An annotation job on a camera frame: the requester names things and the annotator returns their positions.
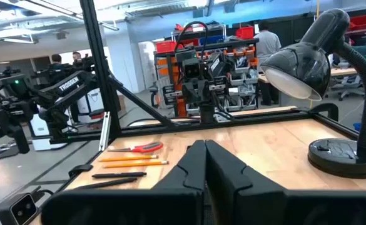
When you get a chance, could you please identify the black aluminium table frame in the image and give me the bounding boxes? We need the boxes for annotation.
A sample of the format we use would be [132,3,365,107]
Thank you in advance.
[49,0,366,144]

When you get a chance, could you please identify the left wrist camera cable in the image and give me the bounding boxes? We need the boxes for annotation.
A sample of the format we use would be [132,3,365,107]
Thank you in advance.
[173,21,209,60]

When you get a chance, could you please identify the black table-level camera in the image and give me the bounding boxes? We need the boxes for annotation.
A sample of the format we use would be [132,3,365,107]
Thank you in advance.
[0,192,40,225]

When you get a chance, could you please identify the red storage bin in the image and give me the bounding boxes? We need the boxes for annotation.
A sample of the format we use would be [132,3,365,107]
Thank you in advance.
[348,14,366,32]
[155,40,183,54]
[235,26,255,40]

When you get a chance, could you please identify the blue storage bin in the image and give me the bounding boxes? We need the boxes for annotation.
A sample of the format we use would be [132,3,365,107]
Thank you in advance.
[199,34,226,46]

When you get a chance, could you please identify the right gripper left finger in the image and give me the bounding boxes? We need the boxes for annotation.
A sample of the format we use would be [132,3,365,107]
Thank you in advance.
[151,139,208,193]

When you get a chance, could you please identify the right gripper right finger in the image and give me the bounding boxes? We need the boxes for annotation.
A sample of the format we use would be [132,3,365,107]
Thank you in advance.
[205,139,286,225]

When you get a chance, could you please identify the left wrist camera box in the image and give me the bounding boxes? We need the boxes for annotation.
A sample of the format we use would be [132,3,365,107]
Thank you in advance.
[181,58,203,79]

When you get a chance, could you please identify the black corner bracket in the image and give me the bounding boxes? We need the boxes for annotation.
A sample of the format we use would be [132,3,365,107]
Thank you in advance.
[68,164,93,178]

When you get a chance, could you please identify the yellow pencil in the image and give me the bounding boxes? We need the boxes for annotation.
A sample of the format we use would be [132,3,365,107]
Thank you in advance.
[98,154,159,163]
[103,160,170,169]

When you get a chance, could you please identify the black shelving rack with bins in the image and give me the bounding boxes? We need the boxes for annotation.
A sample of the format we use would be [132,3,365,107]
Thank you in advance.
[153,23,260,118]

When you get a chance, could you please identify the grey office chair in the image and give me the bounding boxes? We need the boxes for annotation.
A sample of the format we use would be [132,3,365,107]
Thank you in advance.
[338,74,366,101]

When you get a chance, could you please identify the black pen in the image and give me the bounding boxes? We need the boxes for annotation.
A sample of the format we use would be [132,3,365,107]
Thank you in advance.
[73,177,138,190]
[91,171,148,179]

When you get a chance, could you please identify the silver aluminium bar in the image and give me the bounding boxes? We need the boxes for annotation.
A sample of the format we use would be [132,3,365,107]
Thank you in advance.
[98,111,111,153]

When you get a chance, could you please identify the red-handled scissors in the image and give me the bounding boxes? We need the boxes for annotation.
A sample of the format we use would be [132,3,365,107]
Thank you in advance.
[107,141,164,154]

